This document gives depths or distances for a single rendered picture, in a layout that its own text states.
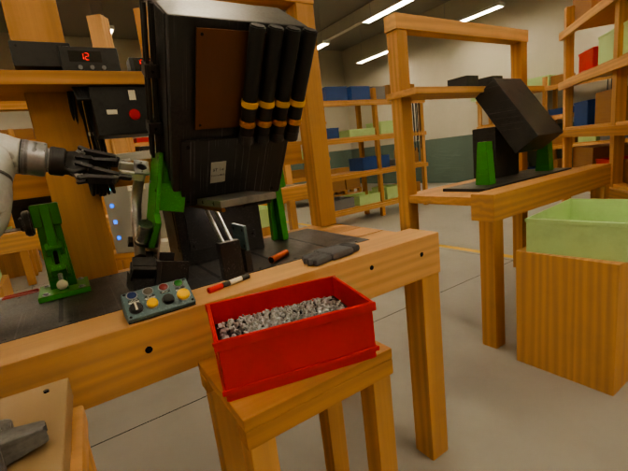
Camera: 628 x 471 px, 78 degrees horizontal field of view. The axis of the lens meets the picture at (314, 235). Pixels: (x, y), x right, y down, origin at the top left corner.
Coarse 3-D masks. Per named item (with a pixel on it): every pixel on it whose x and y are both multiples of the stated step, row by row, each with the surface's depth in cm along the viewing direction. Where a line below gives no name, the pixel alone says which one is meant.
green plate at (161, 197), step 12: (156, 156) 108; (156, 168) 107; (156, 180) 106; (168, 180) 108; (156, 192) 105; (168, 192) 108; (180, 192) 110; (156, 204) 106; (168, 204) 109; (180, 204) 110
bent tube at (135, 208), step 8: (136, 160) 114; (136, 168) 112; (144, 168) 115; (136, 184) 116; (136, 192) 118; (136, 200) 118; (136, 208) 118; (136, 216) 117; (136, 224) 115; (136, 232) 113; (136, 248) 109; (144, 248) 111; (136, 256) 110; (144, 256) 111
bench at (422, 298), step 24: (408, 288) 141; (432, 288) 138; (408, 312) 144; (432, 312) 140; (408, 336) 147; (432, 336) 141; (432, 360) 143; (432, 384) 144; (432, 408) 146; (432, 432) 148; (432, 456) 150
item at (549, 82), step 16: (528, 80) 808; (544, 80) 779; (560, 80) 762; (592, 80) 709; (544, 96) 785; (480, 112) 907; (560, 112) 772; (560, 144) 780; (576, 144) 753; (592, 144) 730; (560, 160) 804
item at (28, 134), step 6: (0, 132) 625; (6, 132) 628; (12, 132) 627; (18, 132) 637; (24, 132) 641; (30, 132) 645; (24, 138) 642; (30, 138) 646; (114, 150) 711; (42, 258) 668
